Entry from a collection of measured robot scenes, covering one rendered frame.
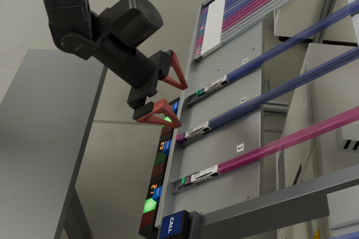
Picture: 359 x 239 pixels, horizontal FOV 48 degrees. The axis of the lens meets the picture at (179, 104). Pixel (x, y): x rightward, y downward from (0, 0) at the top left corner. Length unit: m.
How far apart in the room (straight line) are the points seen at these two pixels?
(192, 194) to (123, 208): 0.87
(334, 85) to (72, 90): 0.69
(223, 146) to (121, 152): 1.02
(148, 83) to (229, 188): 0.22
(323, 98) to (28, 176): 0.74
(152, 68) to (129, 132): 1.09
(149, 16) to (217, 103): 0.26
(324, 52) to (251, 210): 0.74
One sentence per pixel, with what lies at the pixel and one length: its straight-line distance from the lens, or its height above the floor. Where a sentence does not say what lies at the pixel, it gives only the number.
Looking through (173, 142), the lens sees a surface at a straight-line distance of 0.81.
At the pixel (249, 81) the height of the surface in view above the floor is 0.84.
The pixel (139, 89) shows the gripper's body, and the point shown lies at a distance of 0.70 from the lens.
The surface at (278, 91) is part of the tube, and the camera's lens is 0.69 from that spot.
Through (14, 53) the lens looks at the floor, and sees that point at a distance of 2.29.
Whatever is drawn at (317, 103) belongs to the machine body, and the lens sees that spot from 1.08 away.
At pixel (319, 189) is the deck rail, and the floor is 0.94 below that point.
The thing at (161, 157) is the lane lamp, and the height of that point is 0.66.
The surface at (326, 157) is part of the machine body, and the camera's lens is 0.98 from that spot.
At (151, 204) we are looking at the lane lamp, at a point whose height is 0.66.
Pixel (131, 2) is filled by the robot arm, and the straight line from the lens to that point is 0.63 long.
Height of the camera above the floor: 1.38
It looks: 48 degrees down
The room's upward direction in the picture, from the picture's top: straight up
